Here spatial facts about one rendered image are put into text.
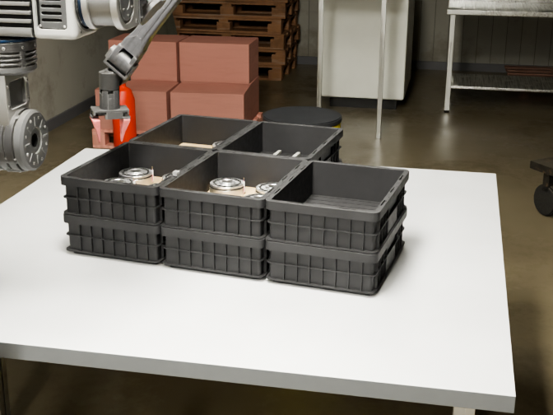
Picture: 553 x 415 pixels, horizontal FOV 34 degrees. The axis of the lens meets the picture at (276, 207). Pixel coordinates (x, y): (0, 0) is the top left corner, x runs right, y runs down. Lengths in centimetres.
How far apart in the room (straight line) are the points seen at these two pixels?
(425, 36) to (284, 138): 631
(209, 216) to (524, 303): 202
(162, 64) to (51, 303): 431
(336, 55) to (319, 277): 518
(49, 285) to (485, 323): 111
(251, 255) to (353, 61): 513
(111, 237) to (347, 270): 67
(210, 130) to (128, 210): 78
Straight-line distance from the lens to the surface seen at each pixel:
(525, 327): 389
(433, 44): 935
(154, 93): 620
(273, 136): 312
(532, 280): 435
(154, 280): 244
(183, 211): 243
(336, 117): 452
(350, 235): 228
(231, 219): 238
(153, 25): 256
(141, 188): 246
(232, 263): 243
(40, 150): 218
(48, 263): 260
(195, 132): 323
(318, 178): 268
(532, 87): 759
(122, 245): 256
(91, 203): 256
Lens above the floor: 167
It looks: 19 degrees down
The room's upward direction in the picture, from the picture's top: straight up
